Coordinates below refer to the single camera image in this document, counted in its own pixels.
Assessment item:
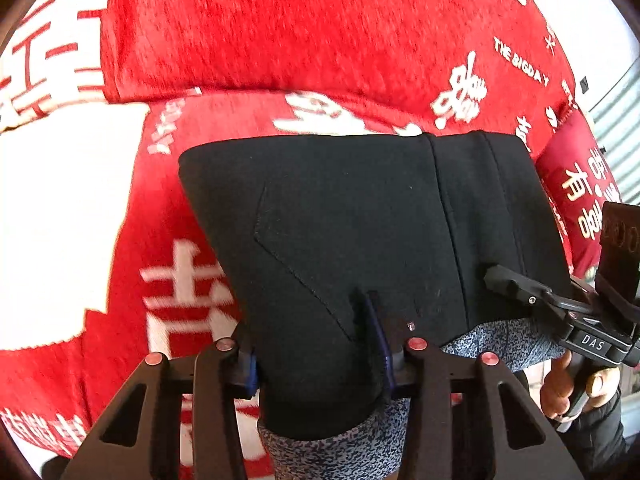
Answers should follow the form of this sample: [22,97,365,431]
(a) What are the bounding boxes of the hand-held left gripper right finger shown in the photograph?
[350,287,586,480]

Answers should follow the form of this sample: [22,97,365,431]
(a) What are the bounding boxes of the person's right forearm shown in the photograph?
[560,395,629,480]

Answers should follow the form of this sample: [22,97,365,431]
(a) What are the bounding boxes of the grey slatted blind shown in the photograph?
[584,57,640,208]

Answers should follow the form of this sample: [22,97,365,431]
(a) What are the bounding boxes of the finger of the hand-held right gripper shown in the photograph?
[482,263,600,319]

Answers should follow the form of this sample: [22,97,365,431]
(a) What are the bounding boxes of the black pants with grey waistband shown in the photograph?
[177,130,576,480]

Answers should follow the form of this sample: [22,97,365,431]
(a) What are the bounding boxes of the person's right hand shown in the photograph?
[540,350,623,423]

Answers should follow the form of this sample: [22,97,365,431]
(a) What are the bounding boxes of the dark red printed pillow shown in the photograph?
[534,109,624,279]

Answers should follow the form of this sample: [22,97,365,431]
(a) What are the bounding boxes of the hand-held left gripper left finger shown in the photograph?
[60,332,261,480]

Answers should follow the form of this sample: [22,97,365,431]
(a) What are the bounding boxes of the red printed blanket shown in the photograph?
[0,0,596,480]

